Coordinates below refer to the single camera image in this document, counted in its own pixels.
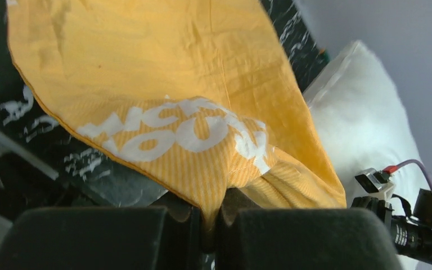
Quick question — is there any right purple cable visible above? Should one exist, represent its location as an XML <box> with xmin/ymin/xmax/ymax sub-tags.
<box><xmin>382</xmin><ymin>159</ymin><xmax>432</xmax><ymax>192</ymax></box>

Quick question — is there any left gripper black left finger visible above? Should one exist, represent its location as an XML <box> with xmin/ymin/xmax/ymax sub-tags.
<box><xmin>0</xmin><ymin>206</ymin><xmax>201</xmax><ymax>269</ymax></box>

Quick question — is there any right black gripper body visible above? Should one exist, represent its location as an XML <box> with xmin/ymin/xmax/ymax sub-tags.
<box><xmin>352</xmin><ymin>189</ymin><xmax>432</xmax><ymax>265</ymax></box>

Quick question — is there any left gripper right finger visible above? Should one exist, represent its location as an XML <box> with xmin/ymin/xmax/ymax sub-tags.
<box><xmin>215</xmin><ymin>188</ymin><xmax>402</xmax><ymax>269</ymax></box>

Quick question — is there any orange printed pillowcase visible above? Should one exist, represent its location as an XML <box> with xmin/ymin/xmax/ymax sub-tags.
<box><xmin>7</xmin><ymin>1</ymin><xmax>347</xmax><ymax>229</ymax></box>

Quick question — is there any white pillow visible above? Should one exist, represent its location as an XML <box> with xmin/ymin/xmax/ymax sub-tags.
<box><xmin>302</xmin><ymin>40</ymin><xmax>432</xmax><ymax>270</ymax></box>

